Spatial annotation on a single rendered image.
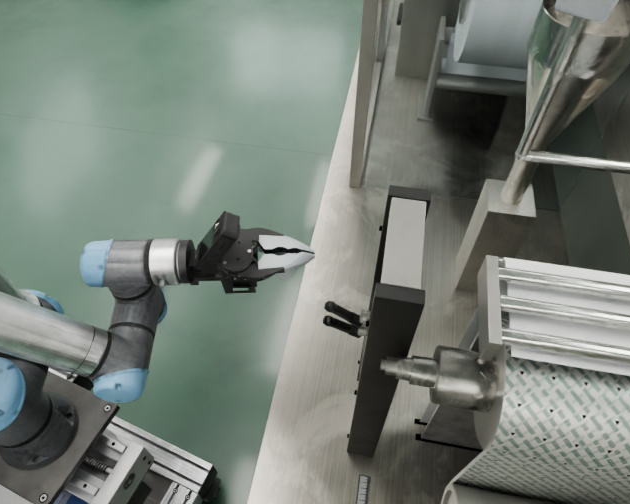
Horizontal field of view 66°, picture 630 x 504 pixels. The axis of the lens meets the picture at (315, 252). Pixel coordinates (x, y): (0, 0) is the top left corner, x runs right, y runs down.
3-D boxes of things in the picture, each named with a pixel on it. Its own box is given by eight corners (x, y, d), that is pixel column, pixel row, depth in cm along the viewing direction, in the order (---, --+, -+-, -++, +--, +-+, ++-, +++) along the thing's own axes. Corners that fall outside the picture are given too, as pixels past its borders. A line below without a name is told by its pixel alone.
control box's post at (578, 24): (515, 150, 66) (578, -1, 50) (527, 151, 66) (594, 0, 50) (515, 158, 65) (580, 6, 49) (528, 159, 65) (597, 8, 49)
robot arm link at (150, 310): (118, 349, 86) (97, 318, 78) (131, 295, 93) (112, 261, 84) (163, 348, 86) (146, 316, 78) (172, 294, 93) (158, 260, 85)
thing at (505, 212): (445, 249, 120) (523, 22, 75) (503, 258, 119) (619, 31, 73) (443, 297, 112) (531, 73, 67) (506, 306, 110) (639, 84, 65)
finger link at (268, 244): (314, 251, 84) (260, 253, 83) (314, 233, 78) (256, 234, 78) (314, 267, 82) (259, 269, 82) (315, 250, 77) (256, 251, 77)
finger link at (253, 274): (284, 255, 78) (230, 257, 78) (284, 250, 77) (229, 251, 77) (284, 281, 76) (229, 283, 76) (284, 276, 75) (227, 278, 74)
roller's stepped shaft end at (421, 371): (380, 357, 57) (383, 345, 55) (432, 366, 57) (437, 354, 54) (377, 383, 55) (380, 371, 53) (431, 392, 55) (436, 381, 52)
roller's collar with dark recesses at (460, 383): (430, 360, 59) (441, 334, 54) (481, 368, 58) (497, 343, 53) (427, 411, 55) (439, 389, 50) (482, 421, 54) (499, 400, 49)
